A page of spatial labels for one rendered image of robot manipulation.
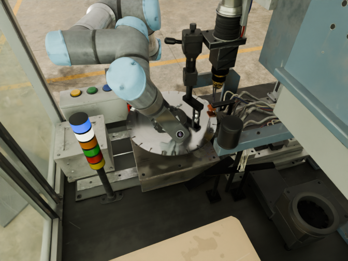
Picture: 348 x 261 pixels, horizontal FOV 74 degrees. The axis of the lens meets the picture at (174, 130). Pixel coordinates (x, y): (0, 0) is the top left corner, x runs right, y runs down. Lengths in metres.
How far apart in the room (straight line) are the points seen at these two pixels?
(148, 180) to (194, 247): 0.26
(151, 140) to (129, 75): 0.36
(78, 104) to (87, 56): 0.54
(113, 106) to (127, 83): 0.64
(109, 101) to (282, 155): 0.75
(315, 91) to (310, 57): 0.05
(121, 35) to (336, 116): 0.42
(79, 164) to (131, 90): 0.51
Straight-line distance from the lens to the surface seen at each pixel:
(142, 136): 0.80
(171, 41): 0.75
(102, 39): 0.55
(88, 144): 0.64
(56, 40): 0.58
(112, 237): 0.86
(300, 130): 0.46
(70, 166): 0.93
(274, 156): 0.97
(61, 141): 0.94
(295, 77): 0.42
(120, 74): 0.48
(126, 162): 0.98
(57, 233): 0.88
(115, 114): 1.13
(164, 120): 0.61
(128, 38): 0.54
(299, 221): 0.71
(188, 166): 0.84
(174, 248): 0.83
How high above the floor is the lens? 1.55
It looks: 47 degrees down
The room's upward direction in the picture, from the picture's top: straight up
